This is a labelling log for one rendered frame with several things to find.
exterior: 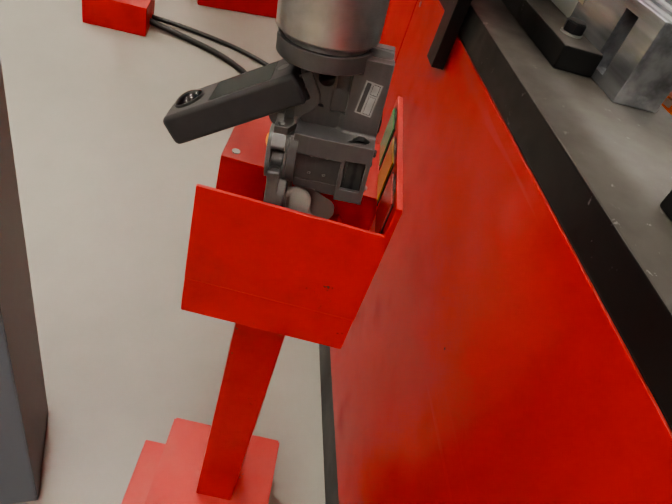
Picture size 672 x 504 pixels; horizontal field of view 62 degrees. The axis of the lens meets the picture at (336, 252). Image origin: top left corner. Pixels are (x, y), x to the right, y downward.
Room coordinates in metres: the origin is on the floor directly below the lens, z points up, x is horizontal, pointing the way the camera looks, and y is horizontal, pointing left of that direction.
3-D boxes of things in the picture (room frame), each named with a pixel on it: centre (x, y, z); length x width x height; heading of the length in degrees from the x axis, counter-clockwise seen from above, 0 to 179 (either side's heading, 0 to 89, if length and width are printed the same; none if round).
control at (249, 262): (0.45, 0.06, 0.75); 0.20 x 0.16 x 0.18; 8
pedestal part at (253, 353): (0.45, 0.06, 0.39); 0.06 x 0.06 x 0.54; 8
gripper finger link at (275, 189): (0.37, 0.06, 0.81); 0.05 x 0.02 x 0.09; 8
